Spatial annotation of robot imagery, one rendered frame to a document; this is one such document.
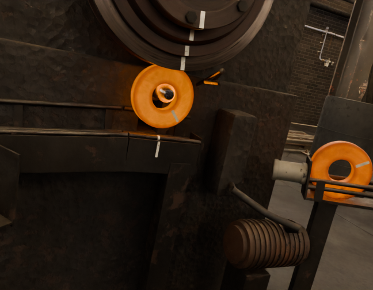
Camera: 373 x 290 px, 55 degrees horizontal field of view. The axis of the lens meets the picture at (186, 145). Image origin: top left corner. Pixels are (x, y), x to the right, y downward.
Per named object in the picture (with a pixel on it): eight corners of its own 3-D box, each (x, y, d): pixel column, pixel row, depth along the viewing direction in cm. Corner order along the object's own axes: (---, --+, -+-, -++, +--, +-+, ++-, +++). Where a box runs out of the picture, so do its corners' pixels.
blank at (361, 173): (320, 203, 100) (322, 207, 97) (300, 153, 99) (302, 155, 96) (376, 184, 97) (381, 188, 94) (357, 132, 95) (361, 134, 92)
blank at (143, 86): (118, 84, 85) (122, 86, 82) (172, 52, 88) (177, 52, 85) (149, 136, 92) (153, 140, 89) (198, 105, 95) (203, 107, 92)
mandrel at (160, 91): (158, 88, 101) (144, 95, 100) (151, 74, 99) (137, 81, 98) (181, 98, 86) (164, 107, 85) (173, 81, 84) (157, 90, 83)
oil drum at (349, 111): (288, 176, 363) (312, 90, 344) (331, 179, 388) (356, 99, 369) (332, 201, 311) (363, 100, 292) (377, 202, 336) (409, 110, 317)
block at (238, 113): (199, 183, 108) (216, 106, 103) (221, 184, 112) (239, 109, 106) (215, 197, 99) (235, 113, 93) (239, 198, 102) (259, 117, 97)
